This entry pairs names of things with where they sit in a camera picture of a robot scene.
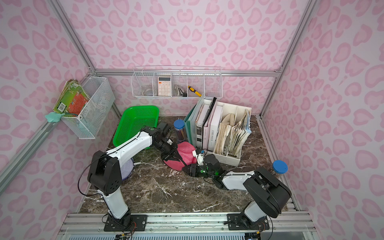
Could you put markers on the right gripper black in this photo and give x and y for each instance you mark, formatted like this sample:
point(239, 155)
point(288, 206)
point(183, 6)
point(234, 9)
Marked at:
point(194, 169)

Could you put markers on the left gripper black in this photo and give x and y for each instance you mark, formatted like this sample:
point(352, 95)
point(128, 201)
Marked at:
point(169, 147)

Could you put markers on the pink mesh laundry bag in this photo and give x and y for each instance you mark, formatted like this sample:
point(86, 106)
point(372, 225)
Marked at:
point(183, 156)

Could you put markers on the purple mesh laundry bag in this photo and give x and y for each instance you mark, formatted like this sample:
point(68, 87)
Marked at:
point(127, 169)

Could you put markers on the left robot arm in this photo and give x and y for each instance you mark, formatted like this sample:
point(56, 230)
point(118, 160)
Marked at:
point(105, 169)

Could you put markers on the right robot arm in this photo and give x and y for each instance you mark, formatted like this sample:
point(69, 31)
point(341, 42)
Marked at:
point(269, 194)

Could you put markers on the blue lid pencil jar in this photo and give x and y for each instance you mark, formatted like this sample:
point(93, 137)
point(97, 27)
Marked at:
point(180, 129)

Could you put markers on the green folder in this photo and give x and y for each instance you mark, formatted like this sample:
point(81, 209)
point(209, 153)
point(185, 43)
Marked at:
point(190, 121)

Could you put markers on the green plastic basket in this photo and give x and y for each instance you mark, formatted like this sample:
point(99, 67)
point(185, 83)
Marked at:
point(133, 120)

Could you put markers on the black binder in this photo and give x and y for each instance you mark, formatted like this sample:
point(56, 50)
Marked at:
point(209, 114)

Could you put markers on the white file organizer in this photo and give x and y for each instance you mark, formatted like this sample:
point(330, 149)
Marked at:
point(237, 137)

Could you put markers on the pink white book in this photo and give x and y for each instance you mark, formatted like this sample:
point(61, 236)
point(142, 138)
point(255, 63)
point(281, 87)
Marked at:
point(211, 128)

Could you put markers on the clear tape roll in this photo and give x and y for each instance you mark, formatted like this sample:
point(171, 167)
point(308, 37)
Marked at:
point(148, 92)

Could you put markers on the black binder clip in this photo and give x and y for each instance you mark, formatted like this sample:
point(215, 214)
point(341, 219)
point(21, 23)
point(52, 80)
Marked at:
point(181, 92)

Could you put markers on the beige paper stack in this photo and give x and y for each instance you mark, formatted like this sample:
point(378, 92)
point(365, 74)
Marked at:
point(224, 129)

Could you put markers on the white calculator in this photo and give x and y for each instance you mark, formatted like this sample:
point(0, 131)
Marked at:
point(165, 86)

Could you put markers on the yellow black utility knife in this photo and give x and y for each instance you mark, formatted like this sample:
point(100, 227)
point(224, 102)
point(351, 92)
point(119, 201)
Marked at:
point(194, 91)

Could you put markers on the blue lid jar right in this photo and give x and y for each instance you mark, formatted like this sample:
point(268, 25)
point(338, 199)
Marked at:
point(280, 167)

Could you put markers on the green red booklet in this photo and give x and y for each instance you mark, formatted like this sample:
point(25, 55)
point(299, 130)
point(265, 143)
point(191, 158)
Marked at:
point(72, 99)

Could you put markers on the mint green star hook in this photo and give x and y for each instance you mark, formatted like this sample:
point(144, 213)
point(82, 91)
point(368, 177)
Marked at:
point(54, 117)

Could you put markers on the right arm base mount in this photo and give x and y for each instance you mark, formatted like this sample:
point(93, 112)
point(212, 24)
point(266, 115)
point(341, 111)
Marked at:
point(240, 221)

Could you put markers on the white wire wall shelf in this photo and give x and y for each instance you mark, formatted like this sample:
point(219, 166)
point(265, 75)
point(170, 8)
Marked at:
point(205, 80)

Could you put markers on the white mesh wall basket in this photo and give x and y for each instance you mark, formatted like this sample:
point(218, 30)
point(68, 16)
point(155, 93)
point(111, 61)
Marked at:
point(87, 124)

